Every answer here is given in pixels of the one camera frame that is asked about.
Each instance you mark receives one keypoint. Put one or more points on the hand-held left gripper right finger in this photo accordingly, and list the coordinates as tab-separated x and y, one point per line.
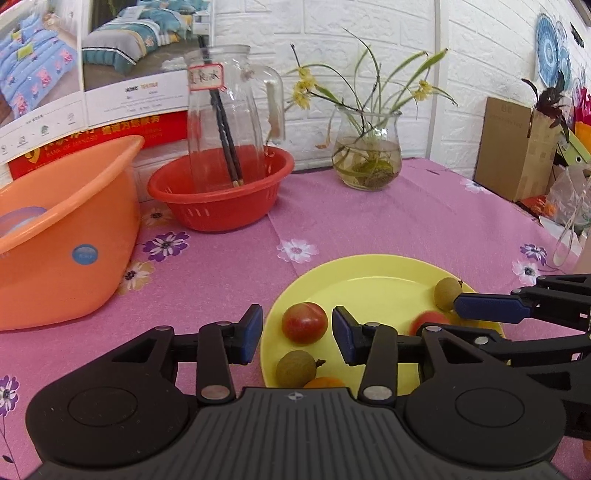
342	334

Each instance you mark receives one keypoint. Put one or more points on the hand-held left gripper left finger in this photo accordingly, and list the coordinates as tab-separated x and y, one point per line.
253	330

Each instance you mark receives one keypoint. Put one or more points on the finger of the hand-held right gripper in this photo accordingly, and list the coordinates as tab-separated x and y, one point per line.
498	350
489	307

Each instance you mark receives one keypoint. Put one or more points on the red plum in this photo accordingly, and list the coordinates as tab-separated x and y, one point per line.
304	323

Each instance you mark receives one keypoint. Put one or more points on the brown kiwi fruit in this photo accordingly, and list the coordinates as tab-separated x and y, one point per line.
445	293

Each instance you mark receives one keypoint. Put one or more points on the small greenish-brown fruit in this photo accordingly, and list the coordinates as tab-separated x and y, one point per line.
295	369

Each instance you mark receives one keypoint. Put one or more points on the yellow plastic plate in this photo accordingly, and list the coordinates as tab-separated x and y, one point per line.
383	286

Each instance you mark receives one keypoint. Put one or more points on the red apple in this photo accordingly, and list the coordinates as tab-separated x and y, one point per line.
427	320

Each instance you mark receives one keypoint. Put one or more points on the deep orange mandarin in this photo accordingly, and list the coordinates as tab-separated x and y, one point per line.
323	383

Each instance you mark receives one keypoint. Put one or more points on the pink floral tablecloth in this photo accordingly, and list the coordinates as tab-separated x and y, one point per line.
207	277

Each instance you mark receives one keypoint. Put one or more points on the red plastic basket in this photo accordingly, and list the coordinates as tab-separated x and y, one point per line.
217	207

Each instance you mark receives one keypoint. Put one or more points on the clear plastic bag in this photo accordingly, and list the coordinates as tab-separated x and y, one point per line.
570	194

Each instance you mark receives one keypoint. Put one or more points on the cardboard box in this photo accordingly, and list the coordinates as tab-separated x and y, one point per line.
508	147

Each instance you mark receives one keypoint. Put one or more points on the black chopstick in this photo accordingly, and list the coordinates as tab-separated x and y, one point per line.
232	147
223	134

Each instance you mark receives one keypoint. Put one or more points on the orange plastic basin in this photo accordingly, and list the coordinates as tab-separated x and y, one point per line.
92	207

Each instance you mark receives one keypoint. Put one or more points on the dark purple plant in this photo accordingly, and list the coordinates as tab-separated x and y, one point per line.
551	99

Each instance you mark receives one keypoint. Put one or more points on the glass vase with flowers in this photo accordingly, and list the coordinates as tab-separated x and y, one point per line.
302	94

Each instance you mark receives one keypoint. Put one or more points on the pale blue dish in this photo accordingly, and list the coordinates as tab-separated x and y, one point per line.
21	221

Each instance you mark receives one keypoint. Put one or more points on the white wall pipe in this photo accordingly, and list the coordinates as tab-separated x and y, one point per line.
438	83

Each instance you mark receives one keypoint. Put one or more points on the blue round wall decoration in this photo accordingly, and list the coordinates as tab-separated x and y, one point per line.
549	46

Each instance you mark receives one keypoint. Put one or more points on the wall poster calendar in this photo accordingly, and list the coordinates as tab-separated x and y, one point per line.
129	60

